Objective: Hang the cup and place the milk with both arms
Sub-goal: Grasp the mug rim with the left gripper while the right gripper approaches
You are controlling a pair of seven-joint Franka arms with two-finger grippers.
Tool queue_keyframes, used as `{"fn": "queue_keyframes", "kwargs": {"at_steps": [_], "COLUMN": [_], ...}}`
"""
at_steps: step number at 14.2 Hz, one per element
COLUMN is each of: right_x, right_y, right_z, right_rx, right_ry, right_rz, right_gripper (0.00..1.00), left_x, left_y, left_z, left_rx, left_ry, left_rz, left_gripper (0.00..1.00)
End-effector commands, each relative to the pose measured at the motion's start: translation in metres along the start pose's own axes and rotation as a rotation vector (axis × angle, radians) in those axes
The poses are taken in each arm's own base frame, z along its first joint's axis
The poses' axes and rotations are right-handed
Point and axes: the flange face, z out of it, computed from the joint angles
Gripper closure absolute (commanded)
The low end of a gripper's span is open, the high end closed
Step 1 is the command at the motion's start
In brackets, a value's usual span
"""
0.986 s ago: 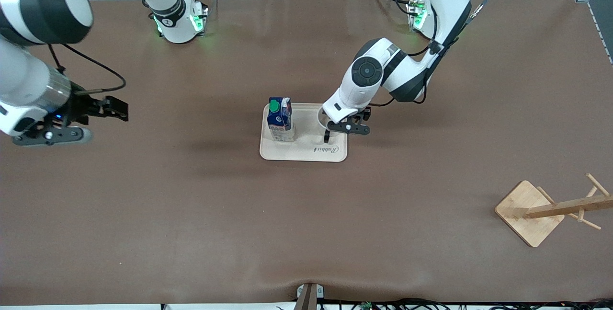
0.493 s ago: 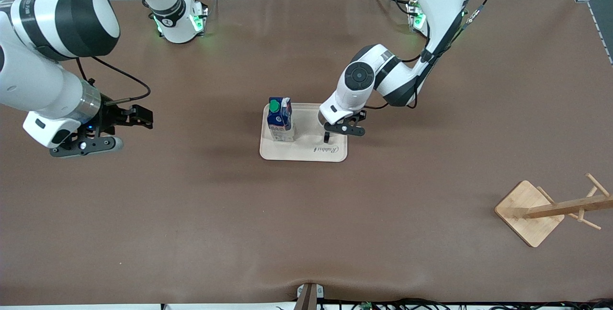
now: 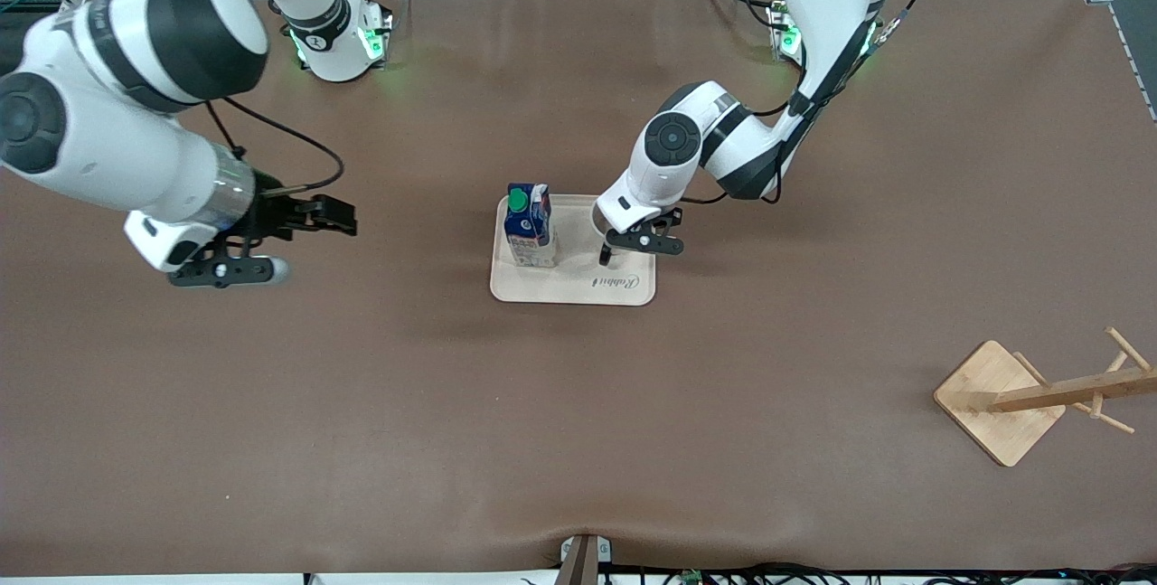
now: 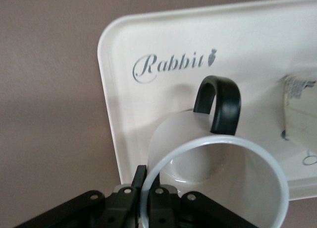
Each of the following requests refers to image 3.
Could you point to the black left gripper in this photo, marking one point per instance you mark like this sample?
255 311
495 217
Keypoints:
604 256

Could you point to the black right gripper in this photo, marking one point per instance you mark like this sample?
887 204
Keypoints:
269 212

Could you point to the blue white milk carton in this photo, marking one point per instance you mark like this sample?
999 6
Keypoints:
529 237

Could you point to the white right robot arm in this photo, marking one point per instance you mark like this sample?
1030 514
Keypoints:
136 160

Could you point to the wooden cup rack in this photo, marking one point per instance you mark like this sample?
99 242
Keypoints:
994 404

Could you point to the cream rectangular tray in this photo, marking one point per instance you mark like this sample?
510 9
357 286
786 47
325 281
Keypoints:
578 287

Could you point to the large table cover mat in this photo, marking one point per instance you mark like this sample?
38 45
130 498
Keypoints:
578 431

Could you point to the small green connector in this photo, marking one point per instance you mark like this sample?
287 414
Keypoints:
692 577

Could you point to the camera mounting post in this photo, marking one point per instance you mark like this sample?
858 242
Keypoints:
583 558

